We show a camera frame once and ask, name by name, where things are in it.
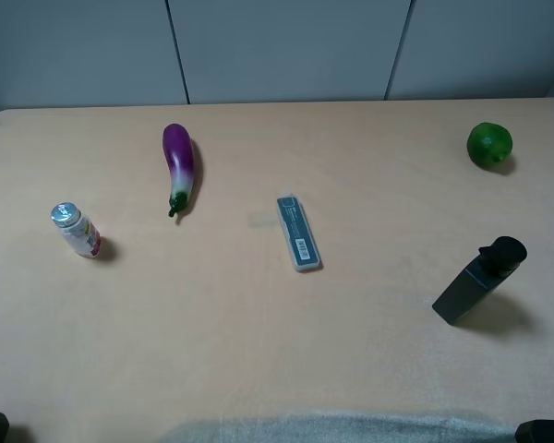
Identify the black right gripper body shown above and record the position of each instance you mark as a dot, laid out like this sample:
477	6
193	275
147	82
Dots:
536	431

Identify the green lime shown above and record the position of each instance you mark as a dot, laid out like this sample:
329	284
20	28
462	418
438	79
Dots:
489	144

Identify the black rectangular bottle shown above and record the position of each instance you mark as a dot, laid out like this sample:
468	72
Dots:
485	273

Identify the grey cloth at table edge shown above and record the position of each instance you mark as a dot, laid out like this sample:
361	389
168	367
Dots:
341	427

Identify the small bottle with silver cap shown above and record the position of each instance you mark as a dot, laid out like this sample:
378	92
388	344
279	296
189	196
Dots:
77	229

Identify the grey pencil lead case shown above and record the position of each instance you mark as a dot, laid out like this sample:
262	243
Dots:
298	236

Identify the purple toy eggplant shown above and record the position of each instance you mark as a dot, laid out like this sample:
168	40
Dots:
179	154

